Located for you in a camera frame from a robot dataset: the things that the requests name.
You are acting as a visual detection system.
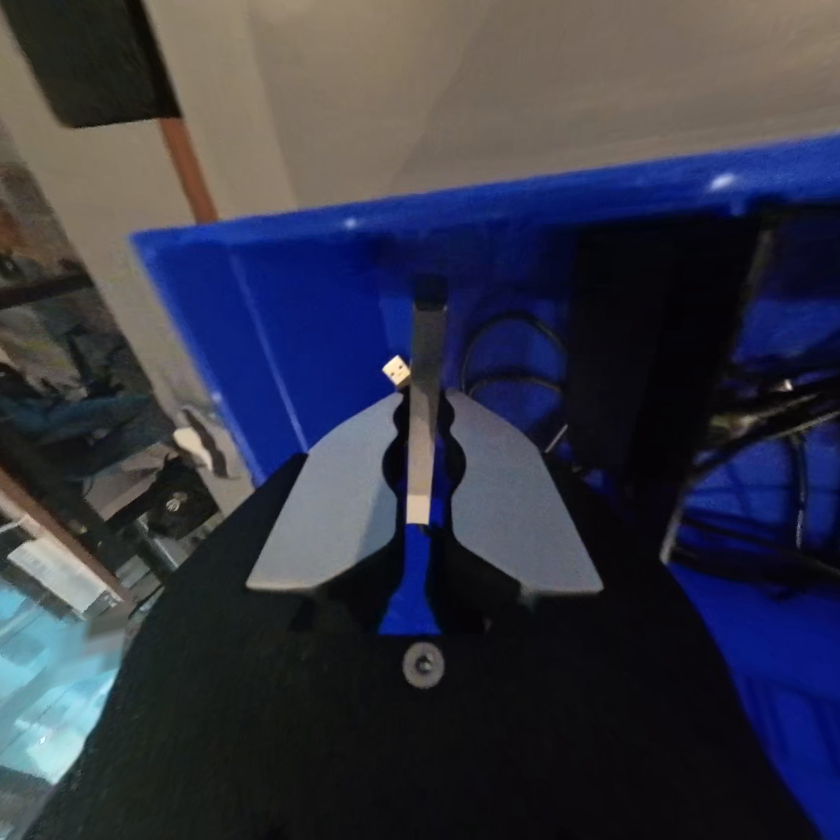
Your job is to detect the blue plastic bin with cables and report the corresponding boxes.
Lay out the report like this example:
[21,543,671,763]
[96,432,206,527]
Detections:
[130,131,840,840]

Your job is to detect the grey usb hub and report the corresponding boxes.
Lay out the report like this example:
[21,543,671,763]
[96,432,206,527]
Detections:
[406,274,450,526]

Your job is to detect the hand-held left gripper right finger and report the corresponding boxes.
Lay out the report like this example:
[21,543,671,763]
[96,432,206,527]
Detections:
[430,391,605,634]

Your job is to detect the black table strip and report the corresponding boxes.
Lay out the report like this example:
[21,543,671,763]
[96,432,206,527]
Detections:
[0,0,181,129]

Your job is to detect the black looped cable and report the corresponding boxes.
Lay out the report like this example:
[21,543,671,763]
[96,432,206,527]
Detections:
[459,310,572,460]

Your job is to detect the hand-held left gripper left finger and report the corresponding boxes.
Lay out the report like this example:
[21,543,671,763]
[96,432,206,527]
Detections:
[245,392,408,634]

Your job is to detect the black flat object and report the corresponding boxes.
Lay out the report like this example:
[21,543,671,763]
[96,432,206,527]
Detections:
[570,220,765,487]

